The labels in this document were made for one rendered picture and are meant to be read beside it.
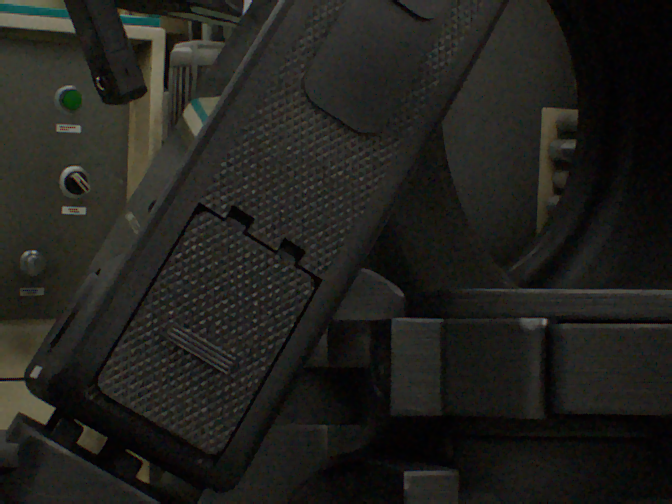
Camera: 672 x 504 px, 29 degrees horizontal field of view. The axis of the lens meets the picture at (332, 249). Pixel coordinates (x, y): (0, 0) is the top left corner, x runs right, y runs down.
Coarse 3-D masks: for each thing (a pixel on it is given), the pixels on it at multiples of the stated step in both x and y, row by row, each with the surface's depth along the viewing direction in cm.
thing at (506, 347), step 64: (384, 320) 14; (448, 320) 14; (512, 320) 14; (576, 320) 14; (640, 320) 14; (320, 384) 15; (384, 384) 14; (448, 384) 14; (512, 384) 14; (0, 448) 14; (64, 448) 14; (320, 448) 15; (384, 448) 15; (448, 448) 14; (512, 448) 14; (576, 448) 14; (640, 448) 14
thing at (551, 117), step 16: (544, 112) 171; (560, 112) 172; (576, 112) 168; (544, 128) 171; (560, 128) 170; (576, 128) 167; (544, 144) 171; (560, 144) 169; (544, 160) 171; (560, 160) 170; (544, 176) 171; (560, 176) 170; (544, 192) 171; (560, 192) 172; (544, 208) 171; (544, 224) 171
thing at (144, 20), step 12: (0, 0) 150; (12, 0) 151; (24, 0) 152; (36, 0) 152; (48, 0) 153; (60, 0) 154; (0, 12) 150; (12, 12) 150; (24, 12) 151; (36, 12) 152; (48, 12) 152; (60, 12) 153; (120, 12) 157; (132, 12) 158; (132, 24) 157; (144, 24) 158; (156, 24) 159
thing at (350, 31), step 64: (256, 0) 19; (320, 0) 15; (384, 0) 15; (448, 0) 16; (256, 64) 15; (320, 64) 15; (384, 64) 15; (448, 64) 16; (192, 128) 16; (256, 128) 15; (320, 128) 15; (384, 128) 15; (192, 192) 14; (256, 192) 15; (320, 192) 15; (384, 192) 15; (128, 256) 14; (192, 256) 14; (256, 256) 15; (320, 256) 15; (64, 320) 16; (128, 320) 14; (192, 320) 14; (256, 320) 15; (320, 320) 15; (64, 384) 14; (128, 384) 14; (192, 384) 14; (256, 384) 15; (128, 448) 16; (192, 448) 14; (256, 448) 15
